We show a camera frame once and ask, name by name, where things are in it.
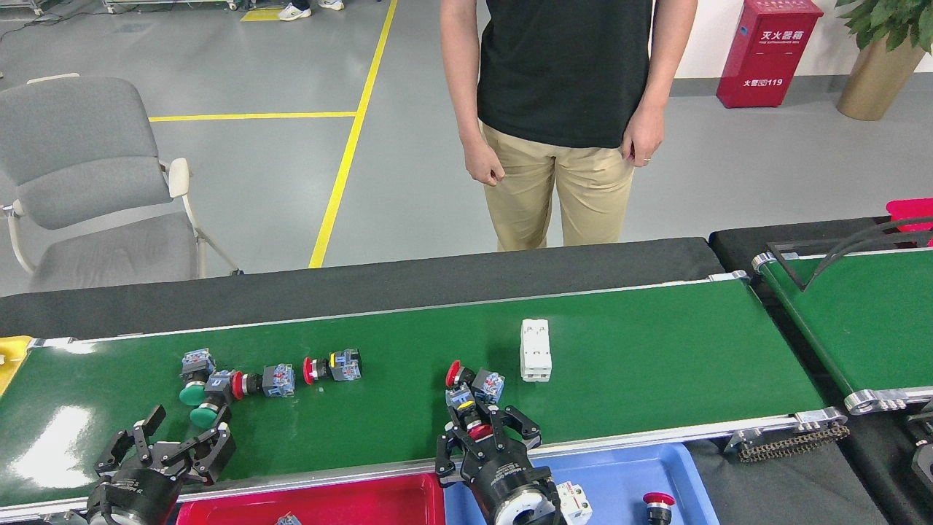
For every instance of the short green conveyor belt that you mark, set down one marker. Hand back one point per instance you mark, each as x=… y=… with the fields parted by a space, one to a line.
x=867 y=321

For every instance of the potted plant gold pot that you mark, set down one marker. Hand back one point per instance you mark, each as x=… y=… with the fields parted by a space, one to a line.
x=878 y=80

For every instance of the long green conveyor belt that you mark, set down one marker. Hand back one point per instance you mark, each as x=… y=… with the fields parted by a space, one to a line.
x=641 y=350

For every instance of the plain white circuit breaker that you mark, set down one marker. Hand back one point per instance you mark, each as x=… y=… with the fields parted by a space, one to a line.
x=536 y=350

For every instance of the red plastic bin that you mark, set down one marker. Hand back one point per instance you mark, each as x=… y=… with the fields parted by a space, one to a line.
x=350 y=507

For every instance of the person's right hand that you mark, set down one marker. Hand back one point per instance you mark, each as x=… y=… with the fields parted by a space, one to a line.
x=485 y=162

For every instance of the red fire extinguisher box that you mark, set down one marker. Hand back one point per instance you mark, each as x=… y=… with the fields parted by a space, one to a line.
x=765 y=58

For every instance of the green push button switch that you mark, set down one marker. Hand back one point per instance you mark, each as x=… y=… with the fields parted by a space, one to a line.
x=205 y=416
x=192 y=394

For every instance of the red push button switch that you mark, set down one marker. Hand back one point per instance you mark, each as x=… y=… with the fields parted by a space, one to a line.
x=345 y=365
x=459 y=398
x=278 y=380
x=488 y=385
x=658 y=499

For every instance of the black guide frame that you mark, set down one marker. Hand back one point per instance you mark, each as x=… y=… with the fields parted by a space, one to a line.
x=786 y=266

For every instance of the pink plastic crate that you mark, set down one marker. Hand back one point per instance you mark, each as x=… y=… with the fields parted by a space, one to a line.
x=911 y=211

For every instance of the yellow plastic tray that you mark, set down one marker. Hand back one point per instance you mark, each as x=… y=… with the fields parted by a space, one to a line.
x=14 y=350

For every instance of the blue plastic bin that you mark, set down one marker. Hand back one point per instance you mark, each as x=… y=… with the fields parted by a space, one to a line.
x=619 y=474

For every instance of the grey office chair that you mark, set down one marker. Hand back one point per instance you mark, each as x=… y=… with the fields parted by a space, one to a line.
x=80 y=146

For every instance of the person's left forearm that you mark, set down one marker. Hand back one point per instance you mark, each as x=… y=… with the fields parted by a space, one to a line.
x=656 y=73

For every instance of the person's left hand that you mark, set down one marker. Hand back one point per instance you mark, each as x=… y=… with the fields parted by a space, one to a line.
x=645 y=138

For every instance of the bystander's white shoe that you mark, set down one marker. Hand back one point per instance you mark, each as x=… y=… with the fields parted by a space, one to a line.
x=330 y=5
x=294 y=12

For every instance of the black conveyor motor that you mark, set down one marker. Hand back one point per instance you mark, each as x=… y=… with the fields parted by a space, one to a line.
x=924 y=459

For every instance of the grey push button switch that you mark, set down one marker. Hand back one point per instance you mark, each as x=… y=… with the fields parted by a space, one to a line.
x=288 y=520

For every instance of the person's right forearm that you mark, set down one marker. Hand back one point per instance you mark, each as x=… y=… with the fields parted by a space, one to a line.
x=472 y=109

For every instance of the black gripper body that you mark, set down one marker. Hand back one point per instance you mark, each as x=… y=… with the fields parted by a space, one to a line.
x=142 y=496
x=510 y=477

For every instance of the person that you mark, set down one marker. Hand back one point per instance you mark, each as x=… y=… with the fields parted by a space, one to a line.
x=565 y=73

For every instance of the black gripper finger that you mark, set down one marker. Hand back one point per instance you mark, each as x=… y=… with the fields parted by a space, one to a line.
x=521 y=430
x=452 y=459
x=211 y=456
x=127 y=452

